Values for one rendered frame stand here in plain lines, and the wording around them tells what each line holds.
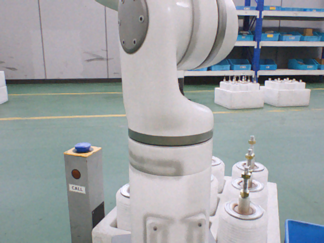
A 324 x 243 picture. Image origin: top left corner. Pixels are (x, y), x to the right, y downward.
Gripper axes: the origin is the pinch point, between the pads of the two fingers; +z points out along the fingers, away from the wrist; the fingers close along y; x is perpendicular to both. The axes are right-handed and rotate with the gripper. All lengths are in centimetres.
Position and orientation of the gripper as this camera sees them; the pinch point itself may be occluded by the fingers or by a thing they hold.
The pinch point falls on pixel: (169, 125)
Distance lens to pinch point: 83.3
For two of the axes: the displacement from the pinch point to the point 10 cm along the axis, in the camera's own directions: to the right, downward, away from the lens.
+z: -0.1, 9.7, 2.3
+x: -4.3, -2.1, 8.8
